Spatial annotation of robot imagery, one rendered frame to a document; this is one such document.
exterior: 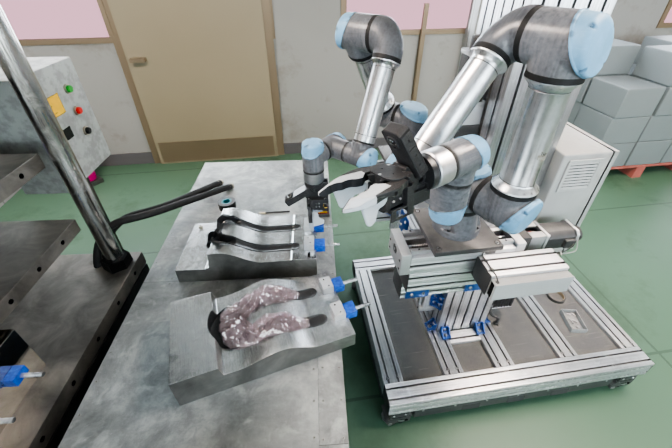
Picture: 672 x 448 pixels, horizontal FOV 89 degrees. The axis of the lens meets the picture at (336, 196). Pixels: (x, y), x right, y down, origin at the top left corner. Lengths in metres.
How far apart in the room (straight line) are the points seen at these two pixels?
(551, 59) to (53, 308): 1.61
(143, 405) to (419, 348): 1.20
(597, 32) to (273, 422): 1.11
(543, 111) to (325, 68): 2.81
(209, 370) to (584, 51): 1.08
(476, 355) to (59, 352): 1.65
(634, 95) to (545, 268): 2.70
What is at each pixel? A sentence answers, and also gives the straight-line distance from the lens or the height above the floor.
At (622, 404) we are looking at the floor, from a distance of 2.37.
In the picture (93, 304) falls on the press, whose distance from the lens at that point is 1.49.
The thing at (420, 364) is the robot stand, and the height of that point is 0.21.
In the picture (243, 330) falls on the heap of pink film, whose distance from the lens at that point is 1.08.
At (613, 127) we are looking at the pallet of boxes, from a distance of 3.87.
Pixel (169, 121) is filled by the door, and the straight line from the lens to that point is 3.76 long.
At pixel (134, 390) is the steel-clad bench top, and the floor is 0.80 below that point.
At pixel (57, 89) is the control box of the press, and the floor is 1.39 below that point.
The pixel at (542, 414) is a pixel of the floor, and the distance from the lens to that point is 2.14.
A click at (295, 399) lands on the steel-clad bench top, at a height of 0.80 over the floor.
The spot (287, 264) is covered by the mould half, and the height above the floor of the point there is 0.87.
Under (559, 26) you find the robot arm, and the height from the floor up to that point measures 1.66.
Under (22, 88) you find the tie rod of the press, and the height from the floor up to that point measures 1.48.
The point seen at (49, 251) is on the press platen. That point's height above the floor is 1.03.
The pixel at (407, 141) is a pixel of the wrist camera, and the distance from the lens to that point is 0.56.
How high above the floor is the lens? 1.77
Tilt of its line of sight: 35 degrees down
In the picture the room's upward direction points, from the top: straight up
